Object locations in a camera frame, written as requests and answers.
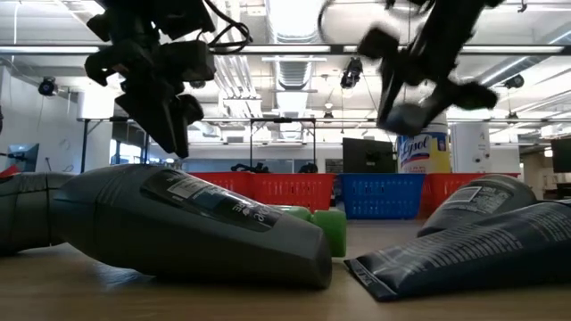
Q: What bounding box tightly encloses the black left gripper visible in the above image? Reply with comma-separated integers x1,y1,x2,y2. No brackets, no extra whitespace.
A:
84,39,218,158

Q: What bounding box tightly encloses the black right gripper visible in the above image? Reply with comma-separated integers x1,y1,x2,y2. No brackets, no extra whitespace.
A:
356,8,500,133

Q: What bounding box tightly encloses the grey deodorant bottle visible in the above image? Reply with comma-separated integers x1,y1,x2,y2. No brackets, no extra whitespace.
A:
51,163,334,290
382,103,433,137
417,174,539,238
0,171,75,258

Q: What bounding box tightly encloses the green travel bottle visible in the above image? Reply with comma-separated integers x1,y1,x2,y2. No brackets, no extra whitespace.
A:
271,204,313,223
310,208,348,259

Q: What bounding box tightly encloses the dark toiletry tube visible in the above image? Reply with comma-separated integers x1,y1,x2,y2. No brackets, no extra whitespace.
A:
343,200,571,303

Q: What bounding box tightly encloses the yellow Lysol wipes canister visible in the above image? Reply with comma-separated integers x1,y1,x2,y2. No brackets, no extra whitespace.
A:
396,113,451,175

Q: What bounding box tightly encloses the white round pillar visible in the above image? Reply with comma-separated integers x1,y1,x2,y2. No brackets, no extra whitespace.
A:
450,122,492,174

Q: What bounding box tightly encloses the small red plastic basket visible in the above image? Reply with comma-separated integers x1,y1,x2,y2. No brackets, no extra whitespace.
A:
189,171,253,200

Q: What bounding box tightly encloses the black monitor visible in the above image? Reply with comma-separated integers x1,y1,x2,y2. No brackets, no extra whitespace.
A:
550,138,571,174
342,137,397,174

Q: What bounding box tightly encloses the blue plastic basket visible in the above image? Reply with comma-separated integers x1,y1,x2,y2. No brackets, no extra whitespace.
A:
337,172,426,220

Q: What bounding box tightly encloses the black overhead camera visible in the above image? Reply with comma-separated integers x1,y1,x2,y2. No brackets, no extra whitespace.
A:
339,56,365,89

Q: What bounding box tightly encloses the black metal stand frame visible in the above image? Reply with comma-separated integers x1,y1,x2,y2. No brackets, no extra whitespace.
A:
248,117,318,169

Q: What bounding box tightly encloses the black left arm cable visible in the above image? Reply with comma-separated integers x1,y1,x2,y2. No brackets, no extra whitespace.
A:
203,0,254,55

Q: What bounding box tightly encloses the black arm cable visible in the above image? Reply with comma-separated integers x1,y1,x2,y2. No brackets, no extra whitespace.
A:
203,0,254,55
317,0,340,45

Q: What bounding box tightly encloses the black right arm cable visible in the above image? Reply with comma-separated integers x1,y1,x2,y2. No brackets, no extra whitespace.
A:
317,0,340,45

